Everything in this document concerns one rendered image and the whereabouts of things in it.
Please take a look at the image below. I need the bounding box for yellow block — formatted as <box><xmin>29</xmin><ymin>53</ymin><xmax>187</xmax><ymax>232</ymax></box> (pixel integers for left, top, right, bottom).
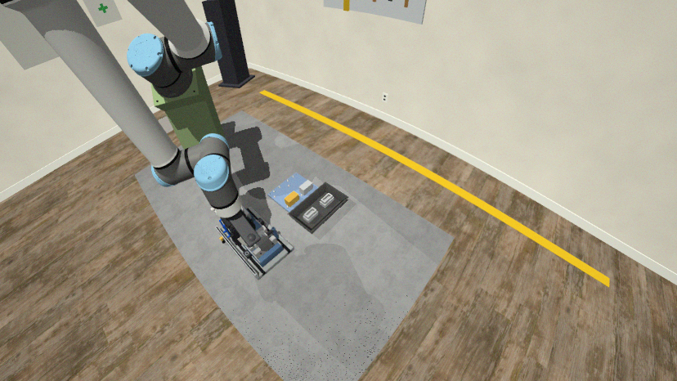
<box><xmin>285</xmin><ymin>191</ymin><xmax>299</xmax><ymax>207</ymax></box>

